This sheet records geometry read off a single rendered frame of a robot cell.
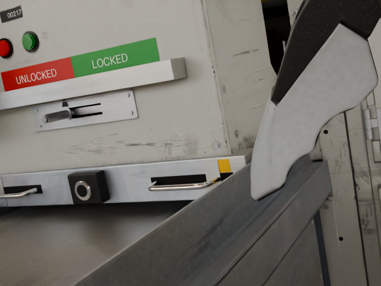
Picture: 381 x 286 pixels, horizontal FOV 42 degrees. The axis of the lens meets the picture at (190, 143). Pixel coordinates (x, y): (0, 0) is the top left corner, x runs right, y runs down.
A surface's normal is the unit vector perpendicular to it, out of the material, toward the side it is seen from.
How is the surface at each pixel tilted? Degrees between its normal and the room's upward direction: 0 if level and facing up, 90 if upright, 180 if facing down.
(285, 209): 90
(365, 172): 90
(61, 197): 90
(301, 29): 109
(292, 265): 90
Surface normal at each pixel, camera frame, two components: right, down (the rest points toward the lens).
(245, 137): 0.87, -0.09
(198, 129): -0.46, 0.21
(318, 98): -0.18, 0.50
